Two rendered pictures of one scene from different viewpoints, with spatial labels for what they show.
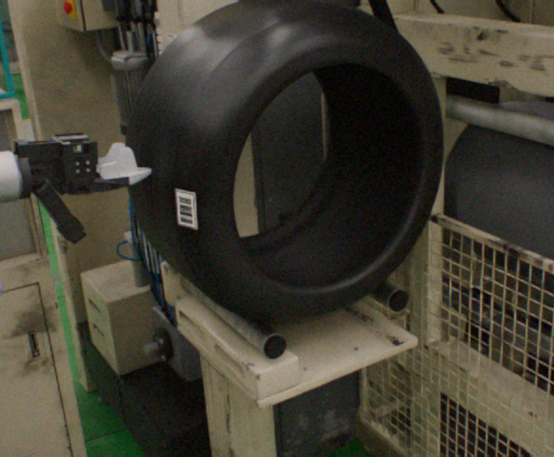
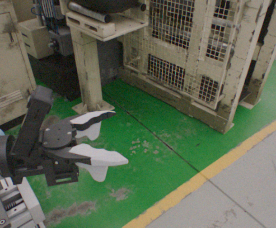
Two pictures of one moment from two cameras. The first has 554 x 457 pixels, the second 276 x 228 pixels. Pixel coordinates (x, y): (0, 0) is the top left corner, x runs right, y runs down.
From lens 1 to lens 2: 0.42 m
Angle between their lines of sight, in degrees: 21
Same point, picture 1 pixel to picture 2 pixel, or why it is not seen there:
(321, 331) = (117, 22)
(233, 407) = (86, 56)
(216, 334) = (84, 20)
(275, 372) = (108, 28)
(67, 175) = not seen: outside the picture
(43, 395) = (17, 57)
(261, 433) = (95, 66)
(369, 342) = (133, 23)
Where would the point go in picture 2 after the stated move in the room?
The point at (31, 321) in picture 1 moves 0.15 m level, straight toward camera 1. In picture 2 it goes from (9, 27) to (16, 35)
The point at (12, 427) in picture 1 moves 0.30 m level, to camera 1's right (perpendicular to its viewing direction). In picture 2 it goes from (7, 68) to (53, 63)
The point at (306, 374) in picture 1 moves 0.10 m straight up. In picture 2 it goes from (116, 31) to (115, 14)
